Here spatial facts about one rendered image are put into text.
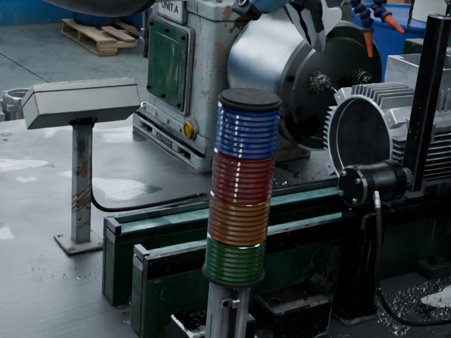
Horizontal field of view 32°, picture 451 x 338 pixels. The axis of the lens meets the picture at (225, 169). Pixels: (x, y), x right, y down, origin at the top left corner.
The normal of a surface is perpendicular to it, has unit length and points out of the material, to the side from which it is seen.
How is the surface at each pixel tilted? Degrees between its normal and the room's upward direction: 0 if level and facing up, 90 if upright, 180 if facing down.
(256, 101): 0
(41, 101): 54
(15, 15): 90
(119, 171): 0
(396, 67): 90
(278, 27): 36
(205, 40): 89
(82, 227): 90
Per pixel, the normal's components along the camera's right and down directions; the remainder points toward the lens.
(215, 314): -0.85, 0.12
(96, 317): 0.08, -0.93
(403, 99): 0.50, 0.32
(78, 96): 0.47, -0.27
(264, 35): -0.61, -0.49
